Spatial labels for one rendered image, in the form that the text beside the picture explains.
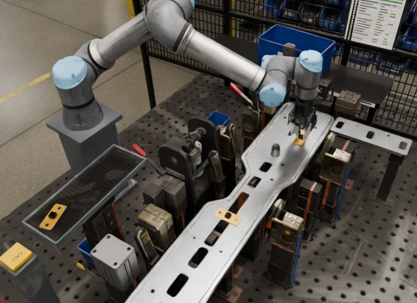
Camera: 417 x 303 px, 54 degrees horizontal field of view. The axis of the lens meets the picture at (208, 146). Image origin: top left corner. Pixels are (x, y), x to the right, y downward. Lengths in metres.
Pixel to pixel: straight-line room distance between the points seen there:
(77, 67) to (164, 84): 2.32
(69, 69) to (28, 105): 2.39
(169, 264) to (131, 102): 2.49
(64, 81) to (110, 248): 0.60
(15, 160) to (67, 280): 1.81
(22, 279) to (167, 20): 0.80
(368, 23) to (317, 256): 0.98
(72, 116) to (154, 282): 0.67
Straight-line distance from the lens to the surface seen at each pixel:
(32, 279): 1.21
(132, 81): 3.84
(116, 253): 1.15
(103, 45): 1.51
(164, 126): 2.14
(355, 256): 1.66
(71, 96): 1.49
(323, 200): 1.64
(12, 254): 1.18
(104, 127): 1.55
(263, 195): 1.38
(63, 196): 1.25
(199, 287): 1.18
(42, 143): 3.39
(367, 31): 1.92
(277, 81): 1.25
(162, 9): 1.25
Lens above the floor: 2.04
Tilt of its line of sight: 42 degrees down
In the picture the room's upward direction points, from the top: 3 degrees counter-clockwise
